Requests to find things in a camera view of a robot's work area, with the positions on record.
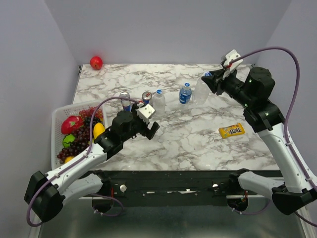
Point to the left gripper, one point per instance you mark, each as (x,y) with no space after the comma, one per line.
(148,133)

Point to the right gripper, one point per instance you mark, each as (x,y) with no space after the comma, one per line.
(217,77)

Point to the blue labelled plastic bottle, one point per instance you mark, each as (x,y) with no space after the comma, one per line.
(184,97)

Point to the clear unlabelled plastic bottle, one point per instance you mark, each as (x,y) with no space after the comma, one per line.
(159,104)

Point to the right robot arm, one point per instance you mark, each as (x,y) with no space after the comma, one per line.
(266,120)

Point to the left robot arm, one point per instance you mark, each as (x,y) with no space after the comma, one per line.
(46,194)

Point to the upside-down energy drink can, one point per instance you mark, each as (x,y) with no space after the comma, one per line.
(126,104)

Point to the upright energy drink can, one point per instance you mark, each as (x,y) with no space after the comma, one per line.
(147,98)

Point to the yellow mango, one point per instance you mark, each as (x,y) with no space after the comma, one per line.
(98,129)

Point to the yellow candy bag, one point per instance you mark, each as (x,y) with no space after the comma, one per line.
(233,130)

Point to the red grape bunch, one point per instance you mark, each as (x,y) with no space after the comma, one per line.
(87,113)

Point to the dark purple grape bunch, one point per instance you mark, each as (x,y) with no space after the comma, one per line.
(81,142)

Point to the red dragon fruit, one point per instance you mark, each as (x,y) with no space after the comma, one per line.
(71,123)

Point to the green fruit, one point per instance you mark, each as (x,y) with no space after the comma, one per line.
(68,139)

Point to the yellow lemon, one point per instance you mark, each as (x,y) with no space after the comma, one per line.
(68,159)

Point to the red apple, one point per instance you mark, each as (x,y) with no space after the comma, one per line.
(96,63)

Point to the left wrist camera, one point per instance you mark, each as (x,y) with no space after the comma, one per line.
(145,113)

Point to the black mounting rail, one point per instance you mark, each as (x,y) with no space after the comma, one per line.
(169,188)

